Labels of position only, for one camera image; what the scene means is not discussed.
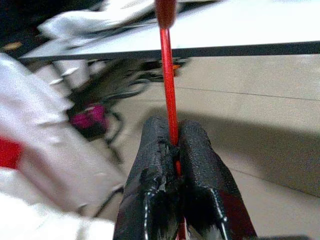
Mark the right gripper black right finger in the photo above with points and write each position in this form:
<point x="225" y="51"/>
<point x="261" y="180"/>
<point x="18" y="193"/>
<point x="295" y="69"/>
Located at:
<point x="207" y="200"/>

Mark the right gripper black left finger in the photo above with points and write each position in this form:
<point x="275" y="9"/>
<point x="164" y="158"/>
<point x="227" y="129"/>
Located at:
<point x="150" y="200"/>

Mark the red plastic hanger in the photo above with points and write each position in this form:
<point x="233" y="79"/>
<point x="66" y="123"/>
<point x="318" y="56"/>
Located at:
<point x="170" y="87"/>

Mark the magenta object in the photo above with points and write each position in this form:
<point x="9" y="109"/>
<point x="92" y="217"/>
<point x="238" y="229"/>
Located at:
<point x="90" y="117"/>

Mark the white T-shirt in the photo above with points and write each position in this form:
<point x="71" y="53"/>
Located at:
<point x="37" y="112"/>

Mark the plain red polo shirt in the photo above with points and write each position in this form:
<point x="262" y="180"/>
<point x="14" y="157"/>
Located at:
<point x="10" y="152"/>

